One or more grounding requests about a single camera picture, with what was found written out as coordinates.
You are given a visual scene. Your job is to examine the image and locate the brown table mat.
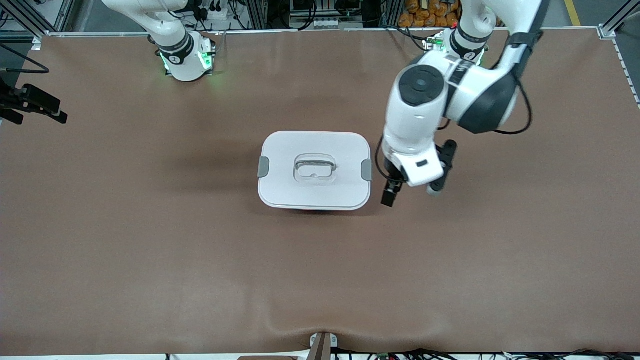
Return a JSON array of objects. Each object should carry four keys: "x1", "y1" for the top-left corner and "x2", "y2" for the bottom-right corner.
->
[{"x1": 0, "y1": 26, "x2": 640, "y2": 357}]

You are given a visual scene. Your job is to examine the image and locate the metal clamp bracket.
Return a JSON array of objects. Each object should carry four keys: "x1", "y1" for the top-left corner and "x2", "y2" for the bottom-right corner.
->
[{"x1": 307, "y1": 331, "x2": 339, "y2": 360}]

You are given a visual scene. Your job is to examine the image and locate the orange snack bag pile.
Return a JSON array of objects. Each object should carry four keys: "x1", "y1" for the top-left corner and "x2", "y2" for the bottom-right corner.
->
[{"x1": 398, "y1": 0, "x2": 462, "y2": 29}]

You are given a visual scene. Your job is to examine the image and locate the white power strip with plugs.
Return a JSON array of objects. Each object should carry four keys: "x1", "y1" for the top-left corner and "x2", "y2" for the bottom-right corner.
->
[{"x1": 192, "y1": 0, "x2": 231, "y2": 22}]

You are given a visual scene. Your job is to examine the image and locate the aluminium frame profile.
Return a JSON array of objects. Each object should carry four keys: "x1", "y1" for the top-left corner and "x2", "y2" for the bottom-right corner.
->
[{"x1": 602, "y1": 0, "x2": 640, "y2": 32}]

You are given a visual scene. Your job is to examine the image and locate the white box lid grey clips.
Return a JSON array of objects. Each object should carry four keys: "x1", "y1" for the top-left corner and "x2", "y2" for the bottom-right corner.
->
[{"x1": 257, "y1": 130, "x2": 373, "y2": 212}]

